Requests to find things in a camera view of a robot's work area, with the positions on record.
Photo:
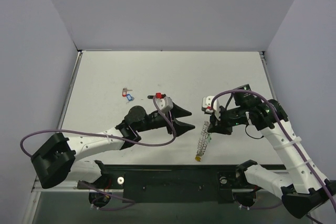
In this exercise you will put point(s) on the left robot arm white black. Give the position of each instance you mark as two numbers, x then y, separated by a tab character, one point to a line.
63	158

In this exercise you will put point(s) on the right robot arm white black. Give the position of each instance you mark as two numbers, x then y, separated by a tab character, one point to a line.
271	121

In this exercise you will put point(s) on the round metal keyring disc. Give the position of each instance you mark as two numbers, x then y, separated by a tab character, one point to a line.
202	142

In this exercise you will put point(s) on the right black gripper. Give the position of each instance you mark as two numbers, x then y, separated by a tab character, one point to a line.
229	117

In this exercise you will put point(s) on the blue tag key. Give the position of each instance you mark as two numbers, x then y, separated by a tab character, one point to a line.
129	98

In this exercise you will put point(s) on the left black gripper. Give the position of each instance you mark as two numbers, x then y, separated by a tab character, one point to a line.
169	119

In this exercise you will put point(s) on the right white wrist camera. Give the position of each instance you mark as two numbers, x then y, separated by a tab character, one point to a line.
211	106

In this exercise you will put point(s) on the red tag key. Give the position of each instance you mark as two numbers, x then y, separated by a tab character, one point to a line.
125	91

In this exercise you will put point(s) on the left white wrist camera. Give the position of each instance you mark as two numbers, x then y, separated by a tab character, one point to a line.
164	102

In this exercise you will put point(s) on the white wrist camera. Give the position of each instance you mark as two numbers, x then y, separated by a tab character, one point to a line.
211	106
164	102

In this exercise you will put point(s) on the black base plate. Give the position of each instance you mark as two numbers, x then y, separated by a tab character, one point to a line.
172	183

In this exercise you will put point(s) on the aluminium frame rail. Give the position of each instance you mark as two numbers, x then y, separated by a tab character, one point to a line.
300	180

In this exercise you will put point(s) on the green tag key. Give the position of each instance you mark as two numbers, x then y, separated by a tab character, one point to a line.
208	138

